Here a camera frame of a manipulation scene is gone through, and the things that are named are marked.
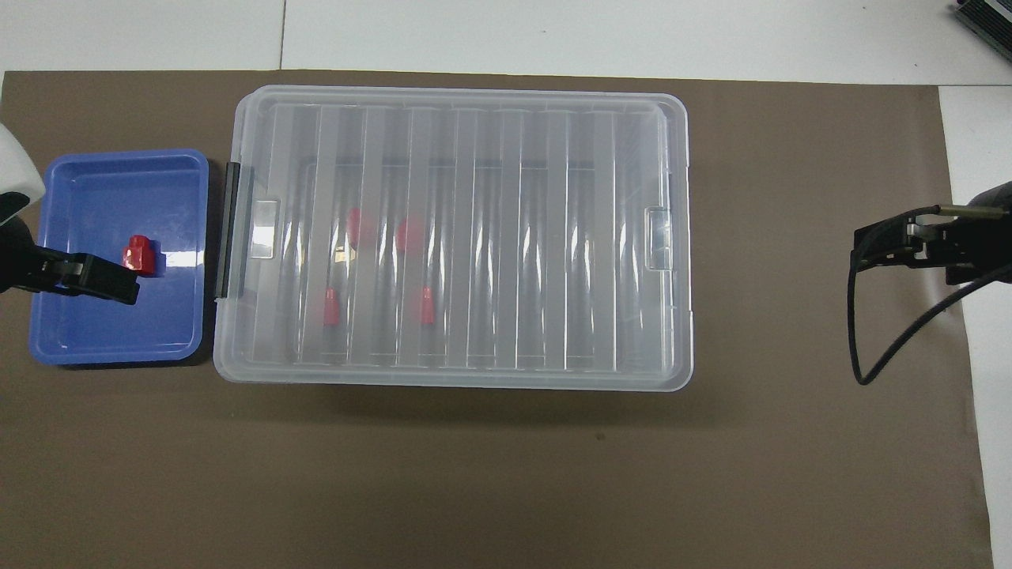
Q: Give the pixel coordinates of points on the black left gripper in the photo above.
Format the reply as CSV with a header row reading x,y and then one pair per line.
x,y
14,261

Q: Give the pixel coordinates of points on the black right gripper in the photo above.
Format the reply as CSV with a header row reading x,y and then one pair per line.
x,y
980,241

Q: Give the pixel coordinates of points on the red block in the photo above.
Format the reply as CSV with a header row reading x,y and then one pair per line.
x,y
427,308
411,235
360,225
141,254
330,308

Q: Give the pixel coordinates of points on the clear ribbed box lid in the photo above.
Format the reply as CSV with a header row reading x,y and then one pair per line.
x,y
514,158

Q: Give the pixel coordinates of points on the blue plastic tray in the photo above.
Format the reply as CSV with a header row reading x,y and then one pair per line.
x,y
118,340

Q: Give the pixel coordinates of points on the clear plastic storage box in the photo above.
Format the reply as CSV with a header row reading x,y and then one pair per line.
x,y
224,348

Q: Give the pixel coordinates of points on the black finned metal device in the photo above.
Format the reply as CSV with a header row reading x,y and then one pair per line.
x,y
992,16

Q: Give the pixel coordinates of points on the brown paper table mat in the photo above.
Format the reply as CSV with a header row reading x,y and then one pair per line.
x,y
506,474

